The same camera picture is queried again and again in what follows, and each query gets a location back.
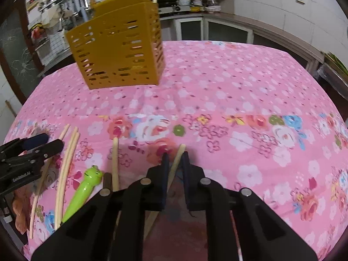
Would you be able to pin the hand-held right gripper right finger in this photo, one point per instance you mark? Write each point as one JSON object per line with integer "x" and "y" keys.
{"x": 233, "y": 223}

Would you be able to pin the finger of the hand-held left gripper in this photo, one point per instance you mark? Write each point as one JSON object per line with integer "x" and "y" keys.
{"x": 51, "y": 148}
{"x": 32, "y": 141}

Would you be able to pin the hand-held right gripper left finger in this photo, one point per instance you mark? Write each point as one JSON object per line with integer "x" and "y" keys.
{"x": 130, "y": 217}

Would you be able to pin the yellow slotted utensil holder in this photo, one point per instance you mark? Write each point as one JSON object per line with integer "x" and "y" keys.
{"x": 114, "y": 54}

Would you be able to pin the brown frosted glass door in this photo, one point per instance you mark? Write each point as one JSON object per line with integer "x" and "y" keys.
{"x": 15, "y": 46}

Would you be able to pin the pink floral tablecloth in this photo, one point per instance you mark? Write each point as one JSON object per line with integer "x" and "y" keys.
{"x": 231, "y": 87}

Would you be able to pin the steel gas stove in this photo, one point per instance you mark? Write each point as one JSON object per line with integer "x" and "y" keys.
{"x": 174, "y": 9}

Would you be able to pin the green vegetables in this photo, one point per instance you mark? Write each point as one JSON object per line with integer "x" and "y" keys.
{"x": 337, "y": 62}

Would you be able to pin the glass door base cabinets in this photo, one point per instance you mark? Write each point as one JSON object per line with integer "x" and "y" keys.
{"x": 225, "y": 31}

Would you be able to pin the brown kitchen countertop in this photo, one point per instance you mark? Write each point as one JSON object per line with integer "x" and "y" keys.
{"x": 258, "y": 25}

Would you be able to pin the stack of bowls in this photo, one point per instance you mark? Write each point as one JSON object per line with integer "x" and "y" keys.
{"x": 209, "y": 5}

